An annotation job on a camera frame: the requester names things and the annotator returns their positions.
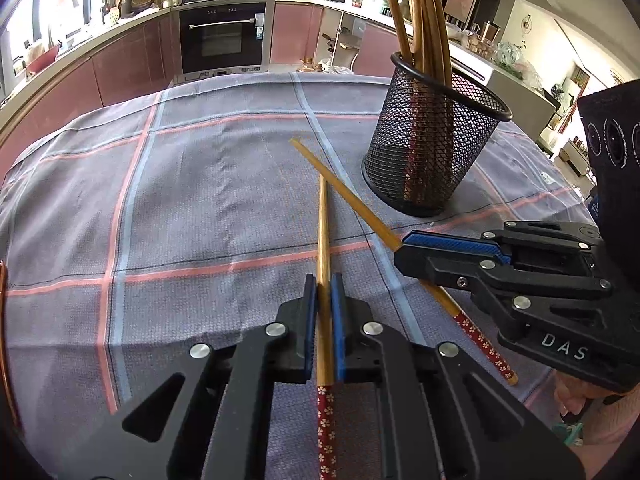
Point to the glass bowl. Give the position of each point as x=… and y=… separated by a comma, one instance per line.
x=510, y=54

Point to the red bowl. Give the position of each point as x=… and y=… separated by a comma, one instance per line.
x=42, y=59

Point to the person's right hand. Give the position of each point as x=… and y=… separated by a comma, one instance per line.
x=572, y=397

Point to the pink kitchen cabinet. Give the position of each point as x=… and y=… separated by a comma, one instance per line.
x=375, y=50
x=120, y=70
x=297, y=32

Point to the copper jar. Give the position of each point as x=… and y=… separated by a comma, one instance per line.
x=491, y=33

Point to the grey plaid tablecloth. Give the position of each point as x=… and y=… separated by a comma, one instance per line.
x=200, y=185

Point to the black mesh utensil holder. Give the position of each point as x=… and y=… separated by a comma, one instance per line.
x=395, y=125

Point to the bunch of wooden chopsticks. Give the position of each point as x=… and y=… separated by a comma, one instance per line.
x=430, y=45

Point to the built-in black oven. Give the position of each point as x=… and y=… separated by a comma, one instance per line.
x=225, y=45

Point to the small brown pot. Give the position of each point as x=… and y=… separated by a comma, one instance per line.
x=311, y=66

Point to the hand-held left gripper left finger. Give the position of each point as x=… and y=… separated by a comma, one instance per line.
x=310, y=320

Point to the teal object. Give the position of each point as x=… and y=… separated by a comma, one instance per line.
x=569, y=434

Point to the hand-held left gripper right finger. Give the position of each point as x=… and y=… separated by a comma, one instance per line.
x=339, y=330

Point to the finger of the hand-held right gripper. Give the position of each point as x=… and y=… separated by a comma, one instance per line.
x=450, y=245
x=435, y=265

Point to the woven basket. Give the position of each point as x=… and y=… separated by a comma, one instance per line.
x=141, y=1

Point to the round wall ornament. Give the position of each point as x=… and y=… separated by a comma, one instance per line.
x=527, y=24

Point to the pink clothing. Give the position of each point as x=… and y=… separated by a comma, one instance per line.
x=615, y=440

